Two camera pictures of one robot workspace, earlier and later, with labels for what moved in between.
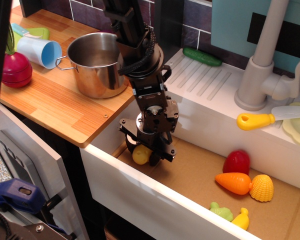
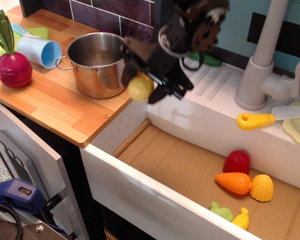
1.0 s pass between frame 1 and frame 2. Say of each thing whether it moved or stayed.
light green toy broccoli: stayed
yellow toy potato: moved
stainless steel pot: stayed
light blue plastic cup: stayed
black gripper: moved
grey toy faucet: stayed
